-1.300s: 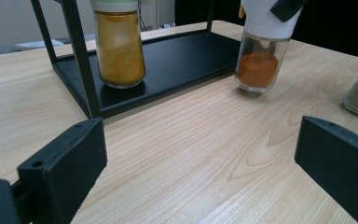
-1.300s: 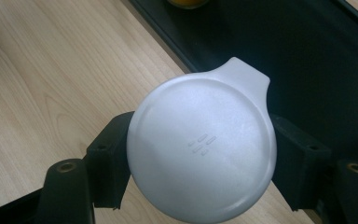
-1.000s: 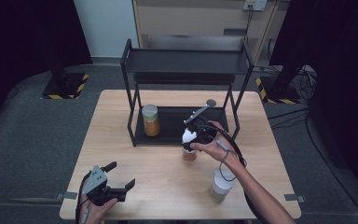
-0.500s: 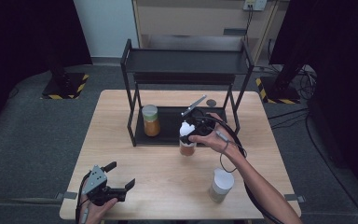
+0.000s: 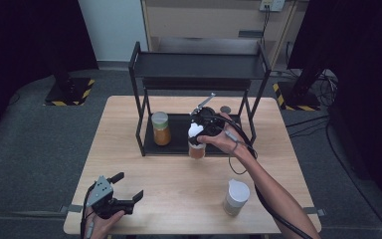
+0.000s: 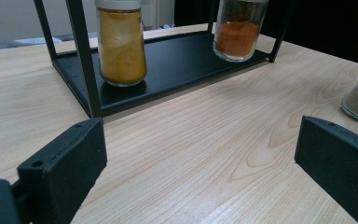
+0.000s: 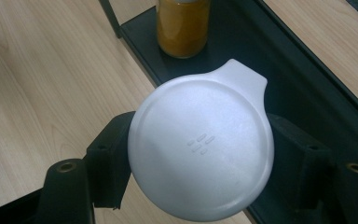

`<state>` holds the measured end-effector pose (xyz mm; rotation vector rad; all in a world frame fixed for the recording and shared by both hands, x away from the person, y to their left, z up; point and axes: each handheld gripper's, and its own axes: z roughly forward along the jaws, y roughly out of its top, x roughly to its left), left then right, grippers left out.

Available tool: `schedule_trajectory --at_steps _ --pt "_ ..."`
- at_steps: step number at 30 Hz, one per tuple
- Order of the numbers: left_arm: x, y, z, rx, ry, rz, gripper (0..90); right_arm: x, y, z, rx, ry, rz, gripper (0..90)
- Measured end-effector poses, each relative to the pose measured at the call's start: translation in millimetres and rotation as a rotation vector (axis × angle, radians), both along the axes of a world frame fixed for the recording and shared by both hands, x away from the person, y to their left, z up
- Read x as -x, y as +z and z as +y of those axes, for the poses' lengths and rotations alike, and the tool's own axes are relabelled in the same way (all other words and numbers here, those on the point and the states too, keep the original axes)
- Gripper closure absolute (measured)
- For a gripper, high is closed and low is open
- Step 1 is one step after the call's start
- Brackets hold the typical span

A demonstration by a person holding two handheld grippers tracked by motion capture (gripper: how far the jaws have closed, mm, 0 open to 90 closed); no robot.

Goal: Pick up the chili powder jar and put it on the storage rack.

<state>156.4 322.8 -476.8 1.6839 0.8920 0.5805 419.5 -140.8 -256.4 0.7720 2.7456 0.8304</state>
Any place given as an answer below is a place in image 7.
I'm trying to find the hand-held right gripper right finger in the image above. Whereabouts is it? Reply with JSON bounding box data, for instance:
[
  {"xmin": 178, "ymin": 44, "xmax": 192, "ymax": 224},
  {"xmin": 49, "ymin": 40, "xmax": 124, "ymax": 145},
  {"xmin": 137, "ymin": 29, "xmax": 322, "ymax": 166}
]
[{"xmin": 266, "ymin": 112, "xmax": 335, "ymax": 213}]

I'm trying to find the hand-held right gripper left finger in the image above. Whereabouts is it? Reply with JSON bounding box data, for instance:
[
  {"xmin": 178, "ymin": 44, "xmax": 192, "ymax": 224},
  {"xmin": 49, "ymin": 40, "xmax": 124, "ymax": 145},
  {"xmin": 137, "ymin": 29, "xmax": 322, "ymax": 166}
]
[{"xmin": 86, "ymin": 111, "xmax": 137, "ymax": 210}]

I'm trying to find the black metal rack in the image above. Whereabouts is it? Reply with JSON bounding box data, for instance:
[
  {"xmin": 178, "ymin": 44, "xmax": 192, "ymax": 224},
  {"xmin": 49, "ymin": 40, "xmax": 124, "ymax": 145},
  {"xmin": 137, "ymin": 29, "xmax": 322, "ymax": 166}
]
[{"xmin": 98, "ymin": 0, "xmax": 358, "ymax": 224}]

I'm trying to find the red spice jar white lid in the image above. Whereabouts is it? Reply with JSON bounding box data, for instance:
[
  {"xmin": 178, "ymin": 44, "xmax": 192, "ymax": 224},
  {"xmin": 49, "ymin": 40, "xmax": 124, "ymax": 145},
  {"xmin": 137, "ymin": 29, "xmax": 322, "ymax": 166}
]
[{"xmin": 127, "ymin": 58, "xmax": 275, "ymax": 223}]

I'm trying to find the orange spice jar green band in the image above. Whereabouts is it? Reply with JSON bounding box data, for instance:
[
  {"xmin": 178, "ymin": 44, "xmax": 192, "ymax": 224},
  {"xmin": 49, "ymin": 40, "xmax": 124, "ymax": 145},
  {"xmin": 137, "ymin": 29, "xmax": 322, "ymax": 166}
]
[{"xmin": 156, "ymin": 0, "xmax": 213, "ymax": 60}]

